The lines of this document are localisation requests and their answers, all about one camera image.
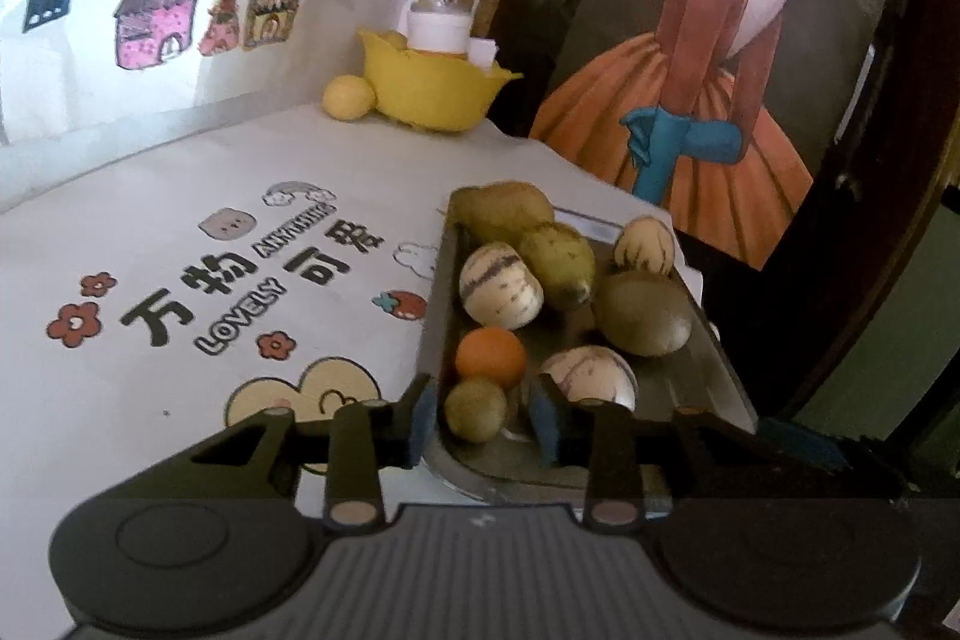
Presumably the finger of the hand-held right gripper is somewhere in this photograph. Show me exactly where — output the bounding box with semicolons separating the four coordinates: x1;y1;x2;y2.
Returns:
757;415;905;500

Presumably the metal tray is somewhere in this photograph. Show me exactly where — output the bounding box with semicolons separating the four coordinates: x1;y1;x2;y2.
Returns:
415;201;760;504

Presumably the white printed table cloth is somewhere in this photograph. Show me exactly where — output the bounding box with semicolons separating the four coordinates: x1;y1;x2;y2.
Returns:
0;101;706;618

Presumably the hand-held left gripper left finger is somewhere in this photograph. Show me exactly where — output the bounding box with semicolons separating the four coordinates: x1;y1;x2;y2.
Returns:
187;374;438;528

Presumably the yellow lemon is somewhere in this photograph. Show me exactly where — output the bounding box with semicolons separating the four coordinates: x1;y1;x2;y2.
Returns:
322;74;377;122

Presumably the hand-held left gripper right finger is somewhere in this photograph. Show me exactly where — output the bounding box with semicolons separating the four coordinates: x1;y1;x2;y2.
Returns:
527;374;760;528

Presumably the small green fruit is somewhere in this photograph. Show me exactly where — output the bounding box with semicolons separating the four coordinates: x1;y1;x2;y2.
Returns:
444;378;509;444

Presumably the orange tangerine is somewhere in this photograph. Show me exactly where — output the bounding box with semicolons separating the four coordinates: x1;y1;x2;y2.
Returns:
455;326;528;390

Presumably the brown kiwi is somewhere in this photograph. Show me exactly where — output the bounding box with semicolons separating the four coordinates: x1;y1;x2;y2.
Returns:
592;269;693;357

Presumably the striped pepino melon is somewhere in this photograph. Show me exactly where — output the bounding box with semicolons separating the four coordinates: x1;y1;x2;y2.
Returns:
613;215;676;278
536;344;639;414
459;242;544;331

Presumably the yellow plastic bowl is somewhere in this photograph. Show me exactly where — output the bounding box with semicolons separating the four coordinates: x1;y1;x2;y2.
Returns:
357;28;524;133

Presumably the white jar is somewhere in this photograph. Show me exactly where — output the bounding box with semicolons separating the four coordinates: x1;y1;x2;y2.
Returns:
407;1;473;56

